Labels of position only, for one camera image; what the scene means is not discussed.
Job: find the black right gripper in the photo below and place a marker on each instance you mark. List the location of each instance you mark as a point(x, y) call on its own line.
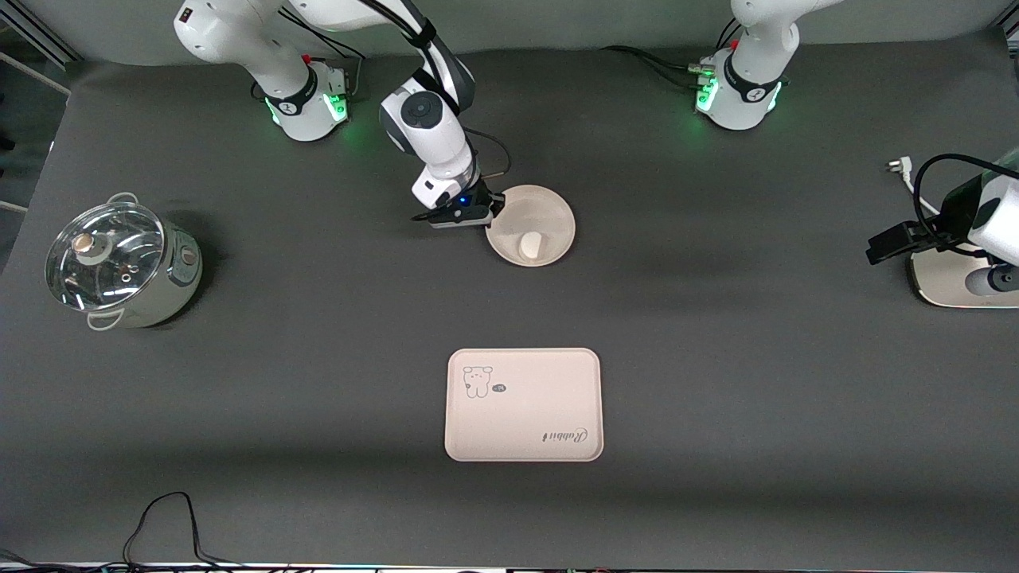
point(483, 198)

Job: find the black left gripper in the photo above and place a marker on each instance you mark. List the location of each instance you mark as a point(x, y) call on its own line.
point(936, 227)

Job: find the white steamed bun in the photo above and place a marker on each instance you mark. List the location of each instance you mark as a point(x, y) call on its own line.
point(530, 247)

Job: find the round beige plate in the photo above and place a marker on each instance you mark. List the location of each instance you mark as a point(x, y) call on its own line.
point(549, 211)

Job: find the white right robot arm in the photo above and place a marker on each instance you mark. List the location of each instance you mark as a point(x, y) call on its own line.
point(430, 135)

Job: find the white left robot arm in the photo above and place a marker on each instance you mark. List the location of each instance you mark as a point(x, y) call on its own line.
point(748, 87)

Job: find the beige rectangular rabbit tray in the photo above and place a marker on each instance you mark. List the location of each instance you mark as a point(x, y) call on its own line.
point(525, 414)

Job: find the cream white toaster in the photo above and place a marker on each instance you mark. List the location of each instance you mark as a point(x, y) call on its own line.
point(939, 286)

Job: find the dark grey table mat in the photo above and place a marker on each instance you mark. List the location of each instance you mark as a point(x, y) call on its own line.
point(318, 398)

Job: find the cooking pot with glass lid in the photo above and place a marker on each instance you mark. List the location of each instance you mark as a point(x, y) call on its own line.
point(127, 263)

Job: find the aluminium frame rail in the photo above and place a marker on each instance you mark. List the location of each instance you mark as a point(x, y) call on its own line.
point(40, 36)

